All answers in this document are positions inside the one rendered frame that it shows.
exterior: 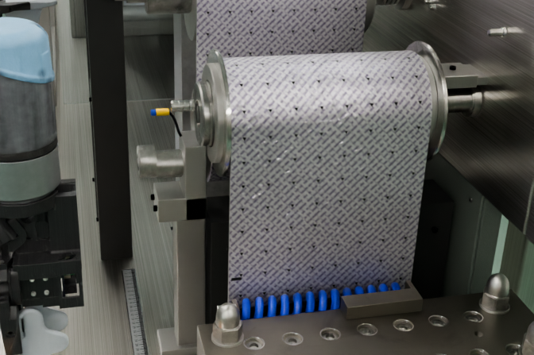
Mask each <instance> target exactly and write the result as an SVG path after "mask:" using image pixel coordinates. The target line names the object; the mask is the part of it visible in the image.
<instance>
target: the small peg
mask: <svg viewBox="0 0 534 355"><path fill-rule="evenodd" d="M189 110H190V111H195V100H194V99H190V100H188V99H185V100H178V101H176V100H172V101H171V111H172V112H177V111H179V112H183V111H185V112H186V111H189Z"/></svg>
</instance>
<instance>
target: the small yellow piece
mask: <svg viewBox="0 0 534 355"><path fill-rule="evenodd" d="M150 112H151V116H166V115H170V116H171V117H172V119H173V121H174V122H175V125H176V130H177V132H178V134H179V135H180V137H181V136H182V134H181V132H180V129H179V126H178V123H177V121H176V118H175V117H174V115H173V114H172V113H171V112H170V111H169V108H162V109H152V110H150Z"/></svg>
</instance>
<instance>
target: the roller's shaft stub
mask: <svg viewBox="0 0 534 355"><path fill-rule="evenodd" d="M447 99H448V113H460V112H462V114H463V115H464V116H466V117H474V116H476V115H478V113H479V112H480V110H481V108H482V91H481V88H480V86H479V85H477V87H468V88H453V89H447Z"/></svg>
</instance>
